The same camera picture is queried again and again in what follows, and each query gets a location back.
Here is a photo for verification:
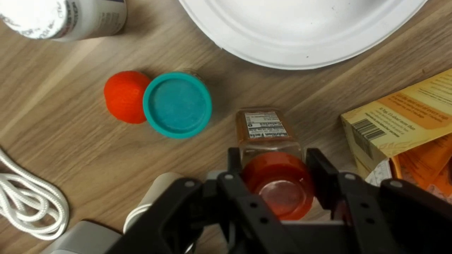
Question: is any tub with teal lid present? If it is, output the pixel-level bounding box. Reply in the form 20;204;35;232
141;71;213;142

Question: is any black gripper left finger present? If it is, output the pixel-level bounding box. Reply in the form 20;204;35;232
110;147;284;254

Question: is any white paper plate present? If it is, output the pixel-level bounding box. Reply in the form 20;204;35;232
178;0;428;73

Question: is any red round object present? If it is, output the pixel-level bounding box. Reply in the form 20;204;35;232
103;70;153;126

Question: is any thick white cable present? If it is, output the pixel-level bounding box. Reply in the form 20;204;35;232
0;147;71;243

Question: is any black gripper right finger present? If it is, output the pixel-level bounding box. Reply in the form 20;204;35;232
305;147;452;254

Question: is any large white pill bottle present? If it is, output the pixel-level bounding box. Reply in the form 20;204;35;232
0;0;129;42

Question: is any spice bottle with orange lid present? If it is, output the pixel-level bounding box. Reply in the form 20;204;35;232
235;109;316;224

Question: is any open yellow cardboard box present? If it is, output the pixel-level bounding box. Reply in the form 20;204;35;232
340;70;452;200

